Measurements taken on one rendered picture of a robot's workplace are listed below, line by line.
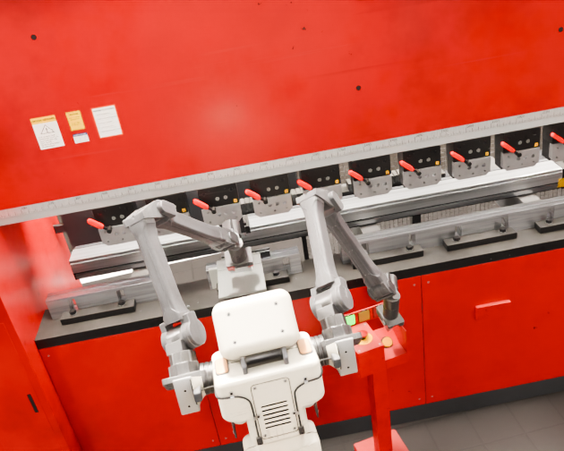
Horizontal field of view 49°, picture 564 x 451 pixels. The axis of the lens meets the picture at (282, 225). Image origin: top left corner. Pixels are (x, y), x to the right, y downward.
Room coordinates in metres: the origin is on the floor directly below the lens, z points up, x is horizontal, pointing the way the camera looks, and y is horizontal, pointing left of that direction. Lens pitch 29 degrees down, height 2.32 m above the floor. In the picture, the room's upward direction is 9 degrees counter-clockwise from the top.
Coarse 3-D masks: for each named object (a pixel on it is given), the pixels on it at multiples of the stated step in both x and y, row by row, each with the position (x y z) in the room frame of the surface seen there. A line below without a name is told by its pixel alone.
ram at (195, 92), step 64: (0, 0) 2.10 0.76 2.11; (64, 0) 2.11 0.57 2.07; (128, 0) 2.12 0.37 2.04; (192, 0) 2.13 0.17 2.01; (256, 0) 2.14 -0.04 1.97; (320, 0) 2.15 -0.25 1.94; (384, 0) 2.16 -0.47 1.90; (448, 0) 2.17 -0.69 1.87; (512, 0) 2.18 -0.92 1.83; (0, 64) 2.10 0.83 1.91; (64, 64) 2.11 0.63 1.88; (128, 64) 2.12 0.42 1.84; (192, 64) 2.13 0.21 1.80; (256, 64) 2.14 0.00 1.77; (320, 64) 2.15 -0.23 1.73; (384, 64) 2.16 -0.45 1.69; (448, 64) 2.17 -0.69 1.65; (512, 64) 2.18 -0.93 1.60; (0, 128) 2.09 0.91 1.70; (64, 128) 2.10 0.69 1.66; (128, 128) 2.11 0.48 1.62; (192, 128) 2.12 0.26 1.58; (256, 128) 2.13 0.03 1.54; (320, 128) 2.15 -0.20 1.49; (384, 128) 2.16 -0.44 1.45; (512, 128) 2.18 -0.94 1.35; (0, 192) 2.09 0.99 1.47; (64, 192) 2.10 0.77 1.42
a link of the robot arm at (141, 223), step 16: (144, 208) 1.58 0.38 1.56; (128, 224) 1.57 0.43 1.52; (144, 224) 1.55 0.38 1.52; (144, 240) 1.53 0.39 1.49; (144, 256) 1.51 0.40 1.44; (160, 256) 1.51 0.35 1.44; (160, 272) 1.47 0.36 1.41; (160, 288) 1.45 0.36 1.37; (176, 288) 1.47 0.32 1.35; (160, 304) 1.43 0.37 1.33; (176, 304) 1.42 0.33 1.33; (176, 320) 1.38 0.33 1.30; (192, 320) 1.39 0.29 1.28; (192, 336) 1.34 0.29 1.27
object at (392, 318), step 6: (378, 306) 1.80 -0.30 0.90; (384, 312) 1.75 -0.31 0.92; (390, 312) 1.73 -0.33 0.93; (396, 312) 1.73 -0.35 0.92; (384, 318) 1.75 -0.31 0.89; (390, 318) 1.73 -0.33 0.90; (396, 318) 1.74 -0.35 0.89; (402, 318) 1.74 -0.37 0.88; (390, 324) 1.72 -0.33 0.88; (396, 324) 1.72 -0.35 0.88; (402, 324) 1.73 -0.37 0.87
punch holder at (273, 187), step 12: (252, 180) 2.13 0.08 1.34; (264, 180) 2.13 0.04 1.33; (276, 180) 2.13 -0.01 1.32; (264, 192) 2.13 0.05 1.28; (276, 192) 2.13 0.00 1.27; (288, 192) 2.14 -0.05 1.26; (264, 204) 2.13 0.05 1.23; (276, 204) 2.14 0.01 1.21; (288, 204) 2.13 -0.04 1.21; (264, 216) 2.13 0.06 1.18
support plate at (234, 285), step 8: (256, 256) 2.13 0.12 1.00; (224, 264) 2.11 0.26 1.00; (256, 264) 2.07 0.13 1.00; (224, 272) 2.05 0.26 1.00; (240, 272) 2.03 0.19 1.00; (248, 272) 2.02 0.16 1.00; (256, 272) 2.01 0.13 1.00; (224, 280) 1.99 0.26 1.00; (232, 280) 1.98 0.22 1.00; (240, 280) 1.98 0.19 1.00; (248, 280) 1.97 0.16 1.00; (256, 280) 1.96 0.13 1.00; (264, 280) 1.95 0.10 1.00; (224, 288) 1.94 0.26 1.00; (232, 288) 1.93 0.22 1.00; (240, 288) 1.92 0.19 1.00; (248, 288) 1.91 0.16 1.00; (256, 288) 1.90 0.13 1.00; (264, 288) 1.90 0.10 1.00; (224, 296) 1.89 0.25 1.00; (232, 296) 1.89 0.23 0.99
